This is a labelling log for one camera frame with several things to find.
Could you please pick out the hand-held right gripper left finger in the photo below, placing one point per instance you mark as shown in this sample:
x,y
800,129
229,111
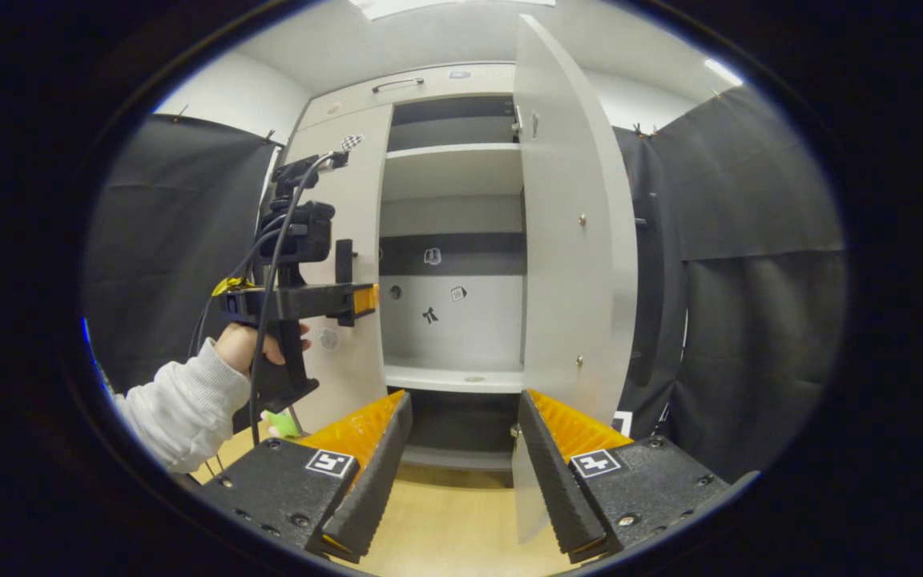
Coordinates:
x,y
373,489

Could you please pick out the pink and green plush toy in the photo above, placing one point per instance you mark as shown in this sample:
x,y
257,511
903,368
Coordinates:
x,y
277,423

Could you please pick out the small ceiling light panel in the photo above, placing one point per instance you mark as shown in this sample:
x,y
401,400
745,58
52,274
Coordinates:
x,y
723,72

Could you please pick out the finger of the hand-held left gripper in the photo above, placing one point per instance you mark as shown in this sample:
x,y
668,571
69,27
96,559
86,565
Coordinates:
x,y
361,300

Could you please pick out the white card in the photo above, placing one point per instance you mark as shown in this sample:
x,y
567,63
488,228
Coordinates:
x,y
622,423

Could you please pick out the black backdrop cloth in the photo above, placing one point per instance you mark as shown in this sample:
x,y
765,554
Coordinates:
x,y
750,320

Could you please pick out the grey cabinet drawer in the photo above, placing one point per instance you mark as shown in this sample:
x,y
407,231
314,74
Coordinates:
x,y
493,80

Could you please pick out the grey double-door shoe cabinet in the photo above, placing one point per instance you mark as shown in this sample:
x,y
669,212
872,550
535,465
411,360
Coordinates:
x,y
453,172

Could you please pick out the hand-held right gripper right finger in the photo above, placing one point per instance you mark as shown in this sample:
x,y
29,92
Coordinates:
x,y
550,481

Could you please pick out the grey cabinet door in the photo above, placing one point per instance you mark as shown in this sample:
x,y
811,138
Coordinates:
x,y
357,208
566,280

